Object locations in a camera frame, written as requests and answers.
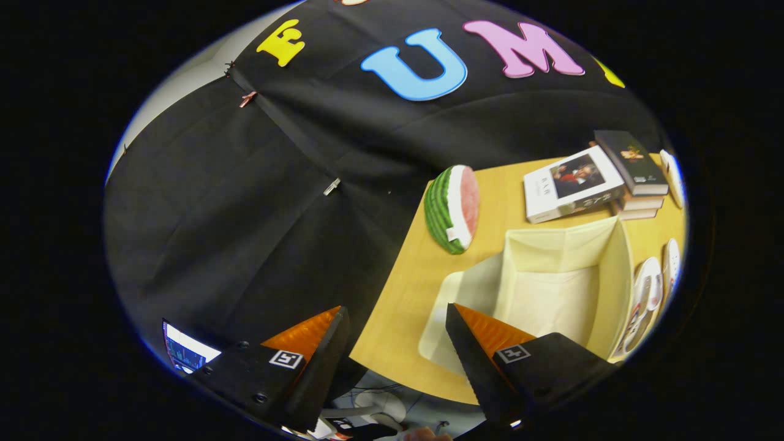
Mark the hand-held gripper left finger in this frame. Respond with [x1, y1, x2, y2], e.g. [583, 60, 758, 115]
[190, 306, 351, 433]

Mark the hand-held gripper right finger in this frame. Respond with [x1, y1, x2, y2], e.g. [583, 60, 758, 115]
[445, 303, 616, 429]

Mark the beige fabric storage box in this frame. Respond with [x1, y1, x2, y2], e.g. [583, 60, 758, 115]
[418, 216, 635, 377]

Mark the white striped canvas shoe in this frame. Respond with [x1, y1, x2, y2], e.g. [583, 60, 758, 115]
[661, 238, 682, 301]
[612, 256, 664, 359]

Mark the white chair base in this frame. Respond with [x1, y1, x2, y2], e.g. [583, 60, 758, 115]
[322, 390, 408, 432]

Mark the computer monitor screen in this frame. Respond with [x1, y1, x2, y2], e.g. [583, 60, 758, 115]
[162, 319, 221, 374]

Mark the watermelon slice toy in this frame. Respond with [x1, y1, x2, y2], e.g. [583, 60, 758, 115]
[424, 164, 480, 255]

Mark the black backdrop cloth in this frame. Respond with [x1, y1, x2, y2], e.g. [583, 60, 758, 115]
[104, 0, 668, 393]

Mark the white book with portrait cover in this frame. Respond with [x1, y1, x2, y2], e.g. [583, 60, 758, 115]
[523, 145, 627, 224]

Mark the thin brown book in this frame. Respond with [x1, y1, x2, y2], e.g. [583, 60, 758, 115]
[609, 205, 659, 221]

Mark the brown covered book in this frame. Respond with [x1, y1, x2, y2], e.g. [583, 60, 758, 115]
[619, 195, 665, 212]

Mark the black hardcover book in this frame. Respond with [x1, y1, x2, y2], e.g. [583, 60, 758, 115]
[594, 129, 669, 197]

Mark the white plush toy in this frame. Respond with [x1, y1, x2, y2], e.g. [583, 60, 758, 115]
[659, 149, 685, 209]

